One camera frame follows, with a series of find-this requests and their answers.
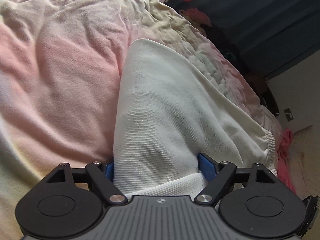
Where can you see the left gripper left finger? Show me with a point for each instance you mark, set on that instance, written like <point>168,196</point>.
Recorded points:
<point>102,187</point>

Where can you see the teal curtain right panel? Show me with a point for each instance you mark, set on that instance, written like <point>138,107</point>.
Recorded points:
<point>271,36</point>

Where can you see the pile of clothes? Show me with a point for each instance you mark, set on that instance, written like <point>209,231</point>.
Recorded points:
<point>202,23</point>

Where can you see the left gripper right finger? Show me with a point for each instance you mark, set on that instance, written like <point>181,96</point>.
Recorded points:
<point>219,177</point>

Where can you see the pastel pink bed sheet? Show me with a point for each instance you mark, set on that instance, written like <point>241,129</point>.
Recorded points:
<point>61,62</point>

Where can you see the cream zip-up sweatshirt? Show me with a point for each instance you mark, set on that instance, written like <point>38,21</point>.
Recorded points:
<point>168,113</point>

